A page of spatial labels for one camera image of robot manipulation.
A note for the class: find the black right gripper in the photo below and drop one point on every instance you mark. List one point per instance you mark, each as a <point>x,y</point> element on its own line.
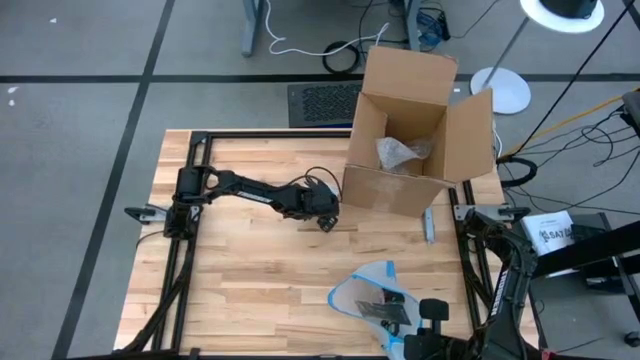
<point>440,347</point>

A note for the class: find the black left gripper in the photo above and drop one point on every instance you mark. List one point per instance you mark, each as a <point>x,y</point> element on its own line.
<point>320,200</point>

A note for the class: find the blue and white bubble mailer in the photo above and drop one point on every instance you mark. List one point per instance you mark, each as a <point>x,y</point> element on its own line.
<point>370,290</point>

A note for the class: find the white bubble wrap packet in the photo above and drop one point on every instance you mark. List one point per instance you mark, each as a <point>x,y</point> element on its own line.
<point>400,152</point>

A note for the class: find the brown cardboard shipping box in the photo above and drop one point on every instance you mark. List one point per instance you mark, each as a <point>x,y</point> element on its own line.
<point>405,135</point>

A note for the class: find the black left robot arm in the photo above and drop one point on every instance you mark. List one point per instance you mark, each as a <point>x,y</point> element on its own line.
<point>240,192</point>

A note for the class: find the white printed box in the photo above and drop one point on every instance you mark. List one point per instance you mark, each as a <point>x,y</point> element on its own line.
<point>547,232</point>

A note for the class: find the black cart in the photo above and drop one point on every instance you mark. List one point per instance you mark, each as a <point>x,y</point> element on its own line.
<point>595,250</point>

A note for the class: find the grey desk leg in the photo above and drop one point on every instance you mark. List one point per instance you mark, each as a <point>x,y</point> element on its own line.
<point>251,27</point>
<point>412,25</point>

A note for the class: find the white round base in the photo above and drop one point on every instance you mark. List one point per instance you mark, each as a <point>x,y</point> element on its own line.
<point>502,90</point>

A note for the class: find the white round floor disc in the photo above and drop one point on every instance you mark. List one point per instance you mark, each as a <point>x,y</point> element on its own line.
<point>560,22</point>

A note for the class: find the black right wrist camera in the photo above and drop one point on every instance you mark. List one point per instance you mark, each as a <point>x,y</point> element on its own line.
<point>434,310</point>

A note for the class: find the black table edge frame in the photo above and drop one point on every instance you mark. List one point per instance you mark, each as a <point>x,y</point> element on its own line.
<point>195,240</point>

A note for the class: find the black slanted frame strut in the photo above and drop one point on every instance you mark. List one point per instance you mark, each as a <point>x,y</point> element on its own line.
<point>575,77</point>

